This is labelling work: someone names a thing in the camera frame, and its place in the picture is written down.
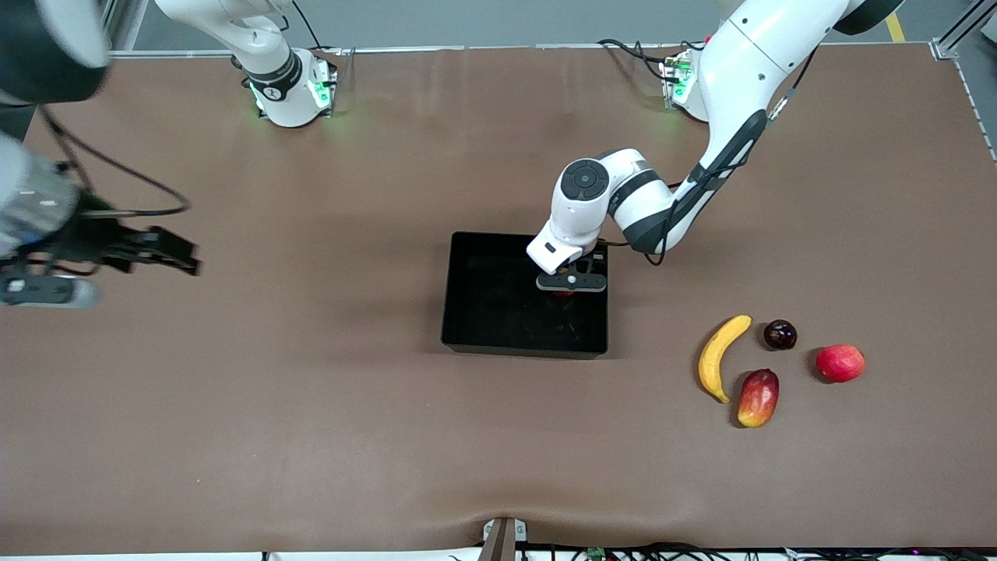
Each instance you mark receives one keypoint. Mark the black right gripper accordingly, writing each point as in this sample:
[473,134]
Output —
[80,238]

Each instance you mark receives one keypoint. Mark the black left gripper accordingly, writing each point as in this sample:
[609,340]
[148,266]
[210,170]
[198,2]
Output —
[598,268]

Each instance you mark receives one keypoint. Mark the red yellow speckled apple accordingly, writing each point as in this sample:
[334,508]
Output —
[562,294]

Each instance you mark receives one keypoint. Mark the black rectangular plastic box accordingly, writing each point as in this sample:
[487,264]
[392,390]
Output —
[498,312]

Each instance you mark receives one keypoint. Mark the yellow banana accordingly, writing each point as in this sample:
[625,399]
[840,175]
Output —
[713,358]

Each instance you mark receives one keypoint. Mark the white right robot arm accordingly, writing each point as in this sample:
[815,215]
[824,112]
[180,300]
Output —
[273,86]

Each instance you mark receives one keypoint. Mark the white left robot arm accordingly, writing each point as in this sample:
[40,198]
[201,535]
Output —
[748,70]

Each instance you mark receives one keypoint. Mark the dark purple plum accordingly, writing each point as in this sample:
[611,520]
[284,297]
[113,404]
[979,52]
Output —
[780,335]

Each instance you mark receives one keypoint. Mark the red yellow mango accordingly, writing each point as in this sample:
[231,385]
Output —
[759,399]

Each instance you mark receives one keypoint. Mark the plain red round fruit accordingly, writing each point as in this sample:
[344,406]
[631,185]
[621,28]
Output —
[840,363]

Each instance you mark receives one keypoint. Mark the small green circuit board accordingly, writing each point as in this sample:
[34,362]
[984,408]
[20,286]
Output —
[597,553]

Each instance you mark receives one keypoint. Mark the aluminium frame with black struts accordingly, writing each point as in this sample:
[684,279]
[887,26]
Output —
[117,23]

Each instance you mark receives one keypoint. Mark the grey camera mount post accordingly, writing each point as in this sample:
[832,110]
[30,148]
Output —
[502,541]

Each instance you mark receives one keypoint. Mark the aluminium frame corner post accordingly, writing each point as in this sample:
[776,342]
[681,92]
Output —
[946,47]

